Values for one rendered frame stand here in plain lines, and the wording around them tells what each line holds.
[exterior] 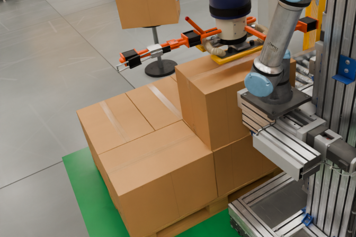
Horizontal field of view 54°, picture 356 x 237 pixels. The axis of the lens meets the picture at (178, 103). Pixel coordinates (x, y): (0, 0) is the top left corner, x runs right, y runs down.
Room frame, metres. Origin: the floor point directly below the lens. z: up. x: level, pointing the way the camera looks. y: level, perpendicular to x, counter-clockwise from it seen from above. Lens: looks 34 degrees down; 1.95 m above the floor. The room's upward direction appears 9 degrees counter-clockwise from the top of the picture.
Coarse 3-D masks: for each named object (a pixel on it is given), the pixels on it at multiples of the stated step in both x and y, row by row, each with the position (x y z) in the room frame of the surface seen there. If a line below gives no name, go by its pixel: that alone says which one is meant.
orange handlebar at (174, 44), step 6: (246, 18) 1.90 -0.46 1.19; (252, 18) 1.89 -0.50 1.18; (210, 30) 1.82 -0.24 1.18; (216, 30) 1.79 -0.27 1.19; (246, 30) 1.76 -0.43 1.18; (252, 30) 1.71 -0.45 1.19; (204, 36) 1.76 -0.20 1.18; (258, 36) 1.66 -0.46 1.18; (264, 36) 1.62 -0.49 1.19; (168, 42) 1.72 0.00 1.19; (174, 42) 1.71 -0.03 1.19; (180, 42) 1.71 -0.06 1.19; (186, 42) 1.72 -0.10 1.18; (174, 48) 1.70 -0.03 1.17; (150, 54) 1.65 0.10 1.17; (120, 60) 1.62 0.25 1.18
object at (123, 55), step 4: (124, 52) 1.67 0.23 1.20; (128, 52) 1.66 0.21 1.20; (132, 52) 1.65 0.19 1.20; (136, 52) 1.64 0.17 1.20; (120, 56) 1.67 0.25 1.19; (124, 56) 1.62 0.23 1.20; (128, 56) 1.62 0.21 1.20; (132, 56) 1.62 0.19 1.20; (124, 60) 1.61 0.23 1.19; (140, 60) 1.63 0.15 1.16; (124, 64) 1.61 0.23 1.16; (128, 64) 1.61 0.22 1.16
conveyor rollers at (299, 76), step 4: (304, 60) 2.42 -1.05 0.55; (296, 64) 2.38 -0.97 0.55; (304, 64) 2.40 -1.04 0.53; (308, 64) 2.36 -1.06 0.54; (296, 68) 2.35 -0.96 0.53; (300, 68) 2.32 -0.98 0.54; (304, 68) 2.30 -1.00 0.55; (308, 68) 2.36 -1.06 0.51; (296, 72) 2.26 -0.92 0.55; (304, 72) 2.27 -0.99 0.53; (308, 72) 2.24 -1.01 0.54; (296, 76) 2.23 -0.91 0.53; (300, 76) 2.20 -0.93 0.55; (304, 76) 2.19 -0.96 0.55; (308, 76) 2.23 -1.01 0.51; (296, 80) 2.15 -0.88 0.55; (300, 80) 2.19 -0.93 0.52; (304, 80) 2.16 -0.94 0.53; (308, 80) 2.13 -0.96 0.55; (312, 80) 2.12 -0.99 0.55; (296, 84) 2.11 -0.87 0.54; (300, 84) 2.09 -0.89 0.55
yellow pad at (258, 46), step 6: (252, 42) 1.77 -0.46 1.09; (258, 42) 1.80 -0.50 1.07; (228, 48) 1.73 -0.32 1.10; (234, 48) 1.77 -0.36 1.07; (246, 48) 1.75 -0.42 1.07; (252, 48) 1.74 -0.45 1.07; (258, 48) 1.74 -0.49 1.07; (228, 54) 1.71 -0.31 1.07; (234, 54) 1.70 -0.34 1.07; (240, 54) 1.70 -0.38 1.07; (246, 54) 1.71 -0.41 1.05; (216, 60) 1.68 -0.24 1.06; (222, 60) 1.66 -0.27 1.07; (228, 60) 1.67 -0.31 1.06
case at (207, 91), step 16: (192, 64) 1.91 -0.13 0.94; (208, 64) 1.88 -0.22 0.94; (224, 64) 1.85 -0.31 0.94; (240, 64) 1.82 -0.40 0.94; (192, 80) 1.72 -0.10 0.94; (208, 80) 1.69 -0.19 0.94; (224, 80) 1.66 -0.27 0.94; (240, 80) 1.63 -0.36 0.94; (192, 96) 1.71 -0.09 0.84; (208, 96) 1.56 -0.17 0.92; (224, 96) 1.59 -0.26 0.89; (192, 112) 1.74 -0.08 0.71; (208, 112) 1.55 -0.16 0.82; (224, 112) 1.59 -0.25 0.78; (240, 112) 1.62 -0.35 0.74; (192, 128) 1.78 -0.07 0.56; (208, 128) 1.55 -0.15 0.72; (224, 128) 1.58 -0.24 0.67; (240, 128) 1.62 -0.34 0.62; (208, 144) 1.58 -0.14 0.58; (224, 144) 1.58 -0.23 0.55
